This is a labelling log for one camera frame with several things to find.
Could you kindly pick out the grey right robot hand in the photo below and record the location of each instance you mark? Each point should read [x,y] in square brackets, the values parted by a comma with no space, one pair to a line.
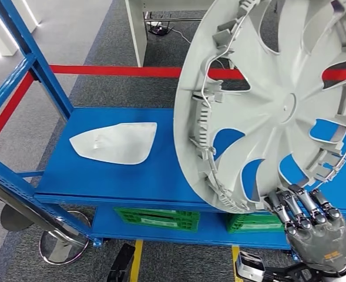
[320,241]

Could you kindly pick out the grey plastic hubcap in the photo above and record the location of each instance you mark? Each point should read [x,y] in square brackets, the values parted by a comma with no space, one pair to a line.
[264,109]

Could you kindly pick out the blue metal shelf rack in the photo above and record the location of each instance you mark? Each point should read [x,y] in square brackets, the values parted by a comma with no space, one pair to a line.
[131,179]

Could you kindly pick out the green plastic crate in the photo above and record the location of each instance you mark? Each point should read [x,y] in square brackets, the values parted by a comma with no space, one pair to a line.
[249,225]
[160,220]

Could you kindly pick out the white plastic mirror cover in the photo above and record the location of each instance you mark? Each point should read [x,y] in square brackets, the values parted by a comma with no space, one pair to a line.
[117,144]

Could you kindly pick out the black router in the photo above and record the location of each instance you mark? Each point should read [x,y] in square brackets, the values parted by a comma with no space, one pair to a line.
[159,30]

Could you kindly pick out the white desk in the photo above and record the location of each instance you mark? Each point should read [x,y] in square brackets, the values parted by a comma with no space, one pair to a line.
[137,35]

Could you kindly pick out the red barrier belt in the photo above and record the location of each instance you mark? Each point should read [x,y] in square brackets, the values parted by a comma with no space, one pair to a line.
[8,113]
[117,71]

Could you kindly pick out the chrome stanchion with round base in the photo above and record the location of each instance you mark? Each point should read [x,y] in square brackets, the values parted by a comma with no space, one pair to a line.
[64,245]

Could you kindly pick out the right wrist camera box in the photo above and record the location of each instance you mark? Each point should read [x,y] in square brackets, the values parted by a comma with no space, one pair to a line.
[249,266]

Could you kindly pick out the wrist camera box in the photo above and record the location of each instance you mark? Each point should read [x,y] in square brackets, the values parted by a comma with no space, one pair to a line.
[123,264]
[249,266]

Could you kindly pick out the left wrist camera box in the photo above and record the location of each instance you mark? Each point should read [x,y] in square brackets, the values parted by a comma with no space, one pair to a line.
[123,264]

